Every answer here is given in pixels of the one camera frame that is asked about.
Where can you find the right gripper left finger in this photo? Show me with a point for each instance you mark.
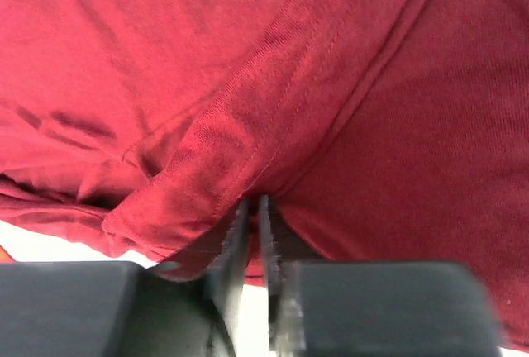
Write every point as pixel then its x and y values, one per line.
pixel 186 305

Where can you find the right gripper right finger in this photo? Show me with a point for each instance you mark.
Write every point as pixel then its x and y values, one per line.
pixel 318 307

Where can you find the dark red t shirt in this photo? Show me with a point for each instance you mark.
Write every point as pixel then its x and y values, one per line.
pixel 382 129

